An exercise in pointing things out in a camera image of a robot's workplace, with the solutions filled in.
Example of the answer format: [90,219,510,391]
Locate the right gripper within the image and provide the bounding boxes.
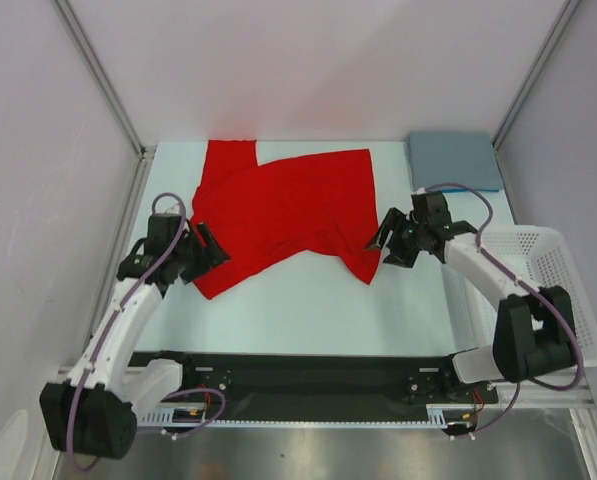
[364,207,428,268]

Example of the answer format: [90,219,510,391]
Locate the right aluminium frame post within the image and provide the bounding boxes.
[492,0,584,151]

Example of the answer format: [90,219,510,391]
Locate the left aluminium frame post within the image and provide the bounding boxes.
[52,0,152,160]

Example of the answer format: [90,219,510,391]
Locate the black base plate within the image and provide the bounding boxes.
[130,351,499,423]

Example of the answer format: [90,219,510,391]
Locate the folded bright blue t shirt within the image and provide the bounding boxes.
[442,186,500,194]

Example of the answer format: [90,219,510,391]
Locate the front aluminium rail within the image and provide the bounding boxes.
[47,367,597,407]

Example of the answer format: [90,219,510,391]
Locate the white slotted cable duct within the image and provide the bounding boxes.
[138,406,475,432]

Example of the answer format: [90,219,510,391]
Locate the red t shirt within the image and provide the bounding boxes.
[191,140,380,299]

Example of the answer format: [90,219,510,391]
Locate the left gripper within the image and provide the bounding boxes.
[171,221,230,284]

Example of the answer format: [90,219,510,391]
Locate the aluminium frame post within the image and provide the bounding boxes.
[492,0,584,151]
[52,0,152,160]

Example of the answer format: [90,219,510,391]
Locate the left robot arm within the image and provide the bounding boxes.
[39,213,230,459]

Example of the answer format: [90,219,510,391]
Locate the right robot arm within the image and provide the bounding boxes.
[365,208,584,401]

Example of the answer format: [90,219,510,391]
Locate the white plastic basket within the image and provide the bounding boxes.
[447,225,597,370]

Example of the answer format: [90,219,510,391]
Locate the folded grey-blue t shirt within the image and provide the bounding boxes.
[405,131,503,190]

